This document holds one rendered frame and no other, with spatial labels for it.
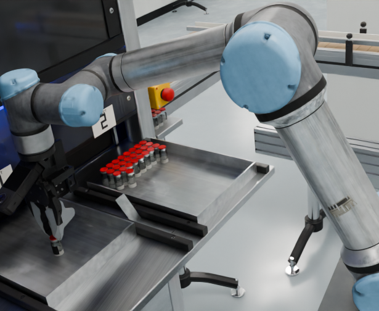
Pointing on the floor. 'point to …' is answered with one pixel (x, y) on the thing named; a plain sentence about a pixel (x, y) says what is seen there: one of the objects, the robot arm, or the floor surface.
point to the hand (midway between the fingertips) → (51, 234)
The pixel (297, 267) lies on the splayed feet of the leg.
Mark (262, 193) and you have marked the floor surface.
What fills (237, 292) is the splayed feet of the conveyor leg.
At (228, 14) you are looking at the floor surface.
